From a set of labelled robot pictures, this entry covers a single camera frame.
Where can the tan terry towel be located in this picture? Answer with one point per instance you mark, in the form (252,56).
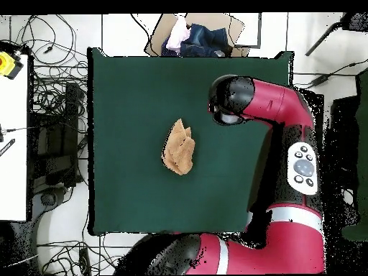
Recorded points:
(179,149)

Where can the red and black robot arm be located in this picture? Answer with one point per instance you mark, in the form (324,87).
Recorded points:
(287,250)

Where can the dark green table cloth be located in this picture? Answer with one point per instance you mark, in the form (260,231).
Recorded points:
(129,115)

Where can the blue jeans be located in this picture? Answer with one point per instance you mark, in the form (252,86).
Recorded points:
(207,40)

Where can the pale pink garment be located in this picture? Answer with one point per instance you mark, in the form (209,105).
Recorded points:
(178,34)

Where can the cardboard box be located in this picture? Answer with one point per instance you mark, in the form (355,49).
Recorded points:
(161,34)

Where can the black power strip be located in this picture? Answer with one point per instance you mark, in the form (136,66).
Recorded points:
(84,261)

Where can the white desk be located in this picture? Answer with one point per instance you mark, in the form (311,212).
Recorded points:
(13,172)

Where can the black label strip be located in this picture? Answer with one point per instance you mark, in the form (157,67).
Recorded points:
(7,147)

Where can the green cloth covered stand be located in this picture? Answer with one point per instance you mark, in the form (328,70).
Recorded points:
(362,143)

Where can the yellow emergency stop button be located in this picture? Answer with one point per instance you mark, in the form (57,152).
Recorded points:
(7,64)

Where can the black tripod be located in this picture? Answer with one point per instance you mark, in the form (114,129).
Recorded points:
(356,21)

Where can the black metal frame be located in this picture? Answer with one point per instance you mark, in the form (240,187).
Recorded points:
(342,129)
(72,115)

